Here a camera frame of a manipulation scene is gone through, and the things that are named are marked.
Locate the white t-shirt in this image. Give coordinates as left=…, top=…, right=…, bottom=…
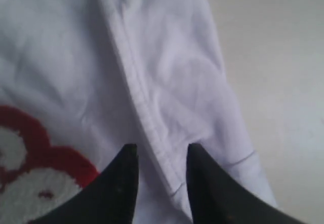
left=1, top=0, right=276, bottom=223

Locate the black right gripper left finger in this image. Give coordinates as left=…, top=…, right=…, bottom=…
left=33, top=144, right=139, bottom=224

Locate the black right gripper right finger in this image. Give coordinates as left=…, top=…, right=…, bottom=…
left=186, top=143, right=296, bottom=223

